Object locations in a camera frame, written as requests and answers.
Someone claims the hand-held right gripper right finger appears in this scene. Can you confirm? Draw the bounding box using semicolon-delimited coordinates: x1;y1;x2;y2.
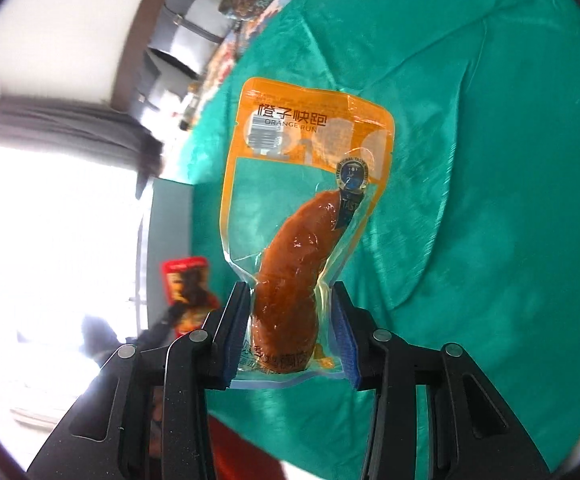
332;280;553;480

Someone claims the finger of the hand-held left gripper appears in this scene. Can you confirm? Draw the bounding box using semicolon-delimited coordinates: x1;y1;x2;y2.
137;305;183;350

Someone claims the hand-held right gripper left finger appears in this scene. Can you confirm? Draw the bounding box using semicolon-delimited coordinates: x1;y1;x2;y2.
25;282;251;480

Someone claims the red snack packet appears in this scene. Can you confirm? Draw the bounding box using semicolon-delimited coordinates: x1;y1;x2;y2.
161;256;221;337

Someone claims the orange sausage packet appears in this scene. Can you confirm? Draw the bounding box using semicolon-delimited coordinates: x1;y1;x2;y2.
219;77;396;391

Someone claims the green satin cloth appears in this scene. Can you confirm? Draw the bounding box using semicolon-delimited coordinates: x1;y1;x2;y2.
170;0;580;466

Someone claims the grey curtain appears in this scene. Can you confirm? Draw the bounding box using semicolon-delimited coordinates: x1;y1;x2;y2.
0;95;163;196

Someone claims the grey strapped pillow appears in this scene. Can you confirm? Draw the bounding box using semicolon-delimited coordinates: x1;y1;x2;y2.
157;0;236;68
137;47;208;116

